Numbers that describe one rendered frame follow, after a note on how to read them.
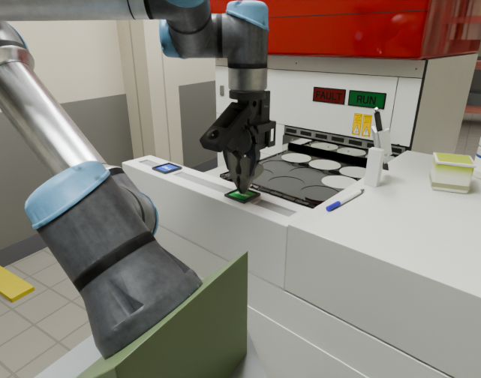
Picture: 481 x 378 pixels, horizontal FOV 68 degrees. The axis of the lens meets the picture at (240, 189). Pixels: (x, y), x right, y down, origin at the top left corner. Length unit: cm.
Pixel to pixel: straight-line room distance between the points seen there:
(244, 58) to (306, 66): 64
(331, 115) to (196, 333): 96
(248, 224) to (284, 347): 27
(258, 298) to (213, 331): 32
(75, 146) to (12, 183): 185
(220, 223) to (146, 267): 34
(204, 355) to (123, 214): 20
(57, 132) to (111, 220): 25
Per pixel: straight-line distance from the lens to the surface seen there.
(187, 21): 60
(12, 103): 73
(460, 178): 89
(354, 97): 122
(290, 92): 134
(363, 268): 61
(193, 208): 83
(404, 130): 118
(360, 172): 114
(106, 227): 47
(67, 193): 48
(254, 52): 68
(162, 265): 47
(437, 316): 60
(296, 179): 104
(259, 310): 81
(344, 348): 72
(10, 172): 249
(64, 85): 261
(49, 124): 69
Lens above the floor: 127
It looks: 23 degrees down
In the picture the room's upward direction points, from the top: straight up
